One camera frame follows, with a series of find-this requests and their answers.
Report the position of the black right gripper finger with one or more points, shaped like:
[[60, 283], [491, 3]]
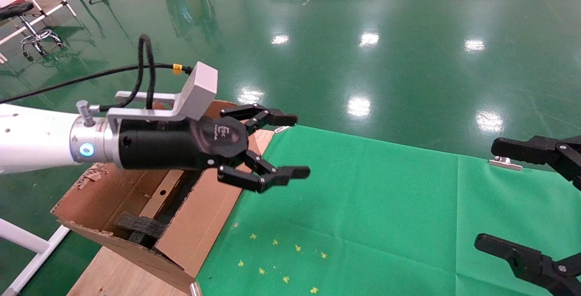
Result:
[[531, 264], [540, 150]]

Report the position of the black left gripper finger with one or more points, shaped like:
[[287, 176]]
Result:
[[290, 173], [281, 119]]

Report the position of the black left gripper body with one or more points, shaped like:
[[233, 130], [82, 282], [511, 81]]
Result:
[[172, 144]]

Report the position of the large open cardboard carton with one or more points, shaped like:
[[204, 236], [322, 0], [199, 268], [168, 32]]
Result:
[[199, 228]]

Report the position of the black foam block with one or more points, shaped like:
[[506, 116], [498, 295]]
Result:
[[140, 225]]

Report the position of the green cloth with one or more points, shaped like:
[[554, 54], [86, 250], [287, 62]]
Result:
[[399, 214]]

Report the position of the black chrome stool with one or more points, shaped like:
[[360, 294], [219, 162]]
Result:
[[16, 9]]

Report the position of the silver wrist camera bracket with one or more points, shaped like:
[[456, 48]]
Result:
[[199, 87]]

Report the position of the white metal frame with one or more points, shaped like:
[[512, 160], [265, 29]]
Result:
[[27, 241]]

